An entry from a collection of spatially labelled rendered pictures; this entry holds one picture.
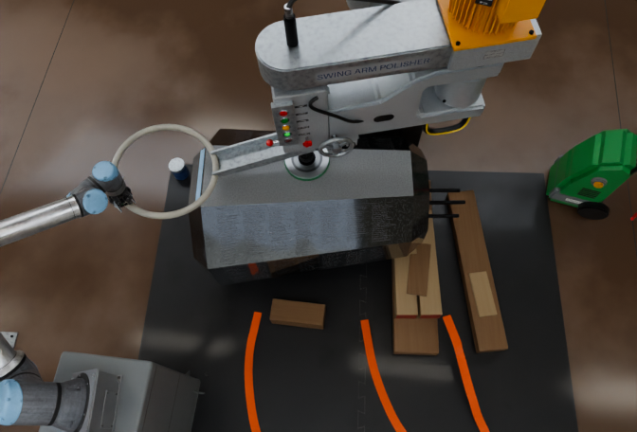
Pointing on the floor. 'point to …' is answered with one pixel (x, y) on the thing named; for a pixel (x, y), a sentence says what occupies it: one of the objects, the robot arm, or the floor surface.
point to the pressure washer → (593, 171)
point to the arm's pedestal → (139, 392)
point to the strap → (371, 373)
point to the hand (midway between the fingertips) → (123, 202)
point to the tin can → (178, 169)
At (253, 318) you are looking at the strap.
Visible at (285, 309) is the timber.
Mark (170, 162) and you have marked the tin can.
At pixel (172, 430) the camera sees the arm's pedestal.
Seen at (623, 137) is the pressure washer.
